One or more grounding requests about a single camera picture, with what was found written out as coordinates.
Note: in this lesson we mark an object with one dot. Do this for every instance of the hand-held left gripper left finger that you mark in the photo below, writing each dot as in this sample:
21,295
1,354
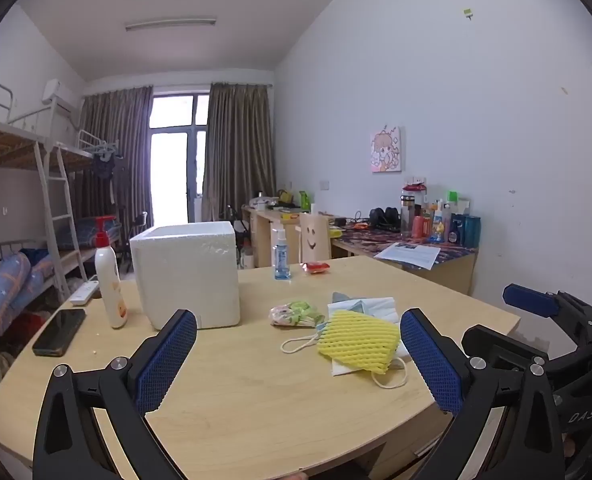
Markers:
165,360

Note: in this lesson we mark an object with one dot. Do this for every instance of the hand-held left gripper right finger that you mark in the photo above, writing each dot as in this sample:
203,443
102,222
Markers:
431,360

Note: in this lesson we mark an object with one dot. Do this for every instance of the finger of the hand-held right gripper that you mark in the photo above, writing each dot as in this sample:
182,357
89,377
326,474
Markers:
501,347
528,300

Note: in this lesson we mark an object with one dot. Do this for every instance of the white tissue cloth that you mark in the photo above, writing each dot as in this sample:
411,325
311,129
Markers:
381,309

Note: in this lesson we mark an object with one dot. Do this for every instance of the yellow foam net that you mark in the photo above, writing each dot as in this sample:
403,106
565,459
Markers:
361,340

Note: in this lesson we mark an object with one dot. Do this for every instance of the white foam box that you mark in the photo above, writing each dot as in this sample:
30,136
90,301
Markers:
185,275

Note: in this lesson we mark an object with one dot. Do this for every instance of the white face mask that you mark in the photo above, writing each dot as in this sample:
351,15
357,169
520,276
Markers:
341,368

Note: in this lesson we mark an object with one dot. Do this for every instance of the grey cloth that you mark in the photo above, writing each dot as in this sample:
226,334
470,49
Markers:
340,297

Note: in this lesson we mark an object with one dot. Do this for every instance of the green floral plastic bag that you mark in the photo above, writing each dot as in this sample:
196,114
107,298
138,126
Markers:
296,314

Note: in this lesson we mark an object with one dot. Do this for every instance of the blue toiletry bottles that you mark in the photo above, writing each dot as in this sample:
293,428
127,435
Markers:
466,232

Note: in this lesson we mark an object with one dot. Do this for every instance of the white lotion pump bottle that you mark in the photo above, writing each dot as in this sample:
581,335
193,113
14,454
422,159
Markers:
109,280

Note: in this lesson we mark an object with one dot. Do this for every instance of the white remote control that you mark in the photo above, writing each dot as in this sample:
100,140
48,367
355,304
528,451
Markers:
84,291

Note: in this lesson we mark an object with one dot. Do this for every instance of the printed paper sheet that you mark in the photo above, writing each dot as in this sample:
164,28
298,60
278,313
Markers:
408,255

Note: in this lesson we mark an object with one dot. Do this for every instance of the black smartphone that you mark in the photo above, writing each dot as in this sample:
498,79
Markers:
59,331

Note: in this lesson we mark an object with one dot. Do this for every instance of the white spray bottle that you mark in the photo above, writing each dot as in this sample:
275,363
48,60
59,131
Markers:
437,225

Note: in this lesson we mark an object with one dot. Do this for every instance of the red bottle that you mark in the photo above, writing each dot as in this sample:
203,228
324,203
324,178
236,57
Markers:
418,227

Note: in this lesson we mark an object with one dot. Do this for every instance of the desk with patterned cover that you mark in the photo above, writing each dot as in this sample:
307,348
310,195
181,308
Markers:
371,240

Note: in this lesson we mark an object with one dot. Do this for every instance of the red snack packet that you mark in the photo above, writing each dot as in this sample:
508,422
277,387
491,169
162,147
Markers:
315,268

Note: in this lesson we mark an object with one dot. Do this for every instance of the blue plaid bedding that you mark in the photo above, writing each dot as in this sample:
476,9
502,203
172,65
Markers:
88,232

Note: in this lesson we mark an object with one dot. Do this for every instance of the black headphones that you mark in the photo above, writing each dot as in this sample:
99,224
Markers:
383,217

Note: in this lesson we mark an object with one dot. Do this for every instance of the clear spray bottle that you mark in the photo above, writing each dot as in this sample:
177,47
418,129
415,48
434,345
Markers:
281,260

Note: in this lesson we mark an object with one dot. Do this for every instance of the wooden desk with drawers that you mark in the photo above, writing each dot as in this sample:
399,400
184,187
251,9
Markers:
266,235

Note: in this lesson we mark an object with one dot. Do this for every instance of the wooden smiley face chair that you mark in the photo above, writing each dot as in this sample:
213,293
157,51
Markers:
313,240

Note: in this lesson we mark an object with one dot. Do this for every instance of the blue checked quilt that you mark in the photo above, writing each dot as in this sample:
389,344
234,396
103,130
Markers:
5,280

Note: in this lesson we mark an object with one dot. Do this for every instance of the white bed ladder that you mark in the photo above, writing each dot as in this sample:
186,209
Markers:
58,210

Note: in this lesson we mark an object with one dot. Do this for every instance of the glass balcony door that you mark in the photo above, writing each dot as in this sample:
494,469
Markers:
173,175

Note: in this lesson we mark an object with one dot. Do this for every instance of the green bottle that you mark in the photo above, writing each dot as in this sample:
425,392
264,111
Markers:
305,201

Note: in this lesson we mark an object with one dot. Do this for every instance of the hanging dark clothes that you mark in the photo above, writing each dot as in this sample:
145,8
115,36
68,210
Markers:
104,165

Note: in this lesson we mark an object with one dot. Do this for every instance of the brown curtain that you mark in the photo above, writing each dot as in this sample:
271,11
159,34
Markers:
115,125
238,150

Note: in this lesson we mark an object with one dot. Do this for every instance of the white air conditioner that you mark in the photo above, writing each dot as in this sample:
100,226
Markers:
58,92

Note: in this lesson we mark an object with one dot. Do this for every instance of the ceiling light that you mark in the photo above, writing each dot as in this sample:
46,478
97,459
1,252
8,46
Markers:
170,24

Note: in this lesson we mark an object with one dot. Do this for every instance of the pink wall poster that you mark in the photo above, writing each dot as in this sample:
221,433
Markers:
386,150

